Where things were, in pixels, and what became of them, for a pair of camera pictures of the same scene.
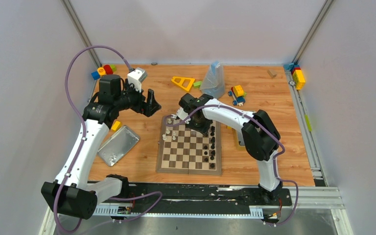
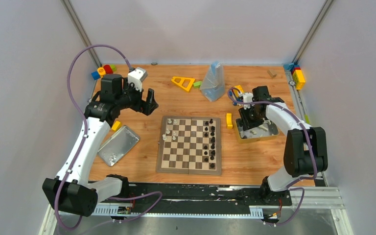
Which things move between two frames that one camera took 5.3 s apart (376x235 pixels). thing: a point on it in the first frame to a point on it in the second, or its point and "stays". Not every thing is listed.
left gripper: x=145 y=103 stays
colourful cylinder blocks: x=107 y=69 stays
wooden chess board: x=182 y=150 stays
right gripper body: x=200 y=125 to x=250 y=117
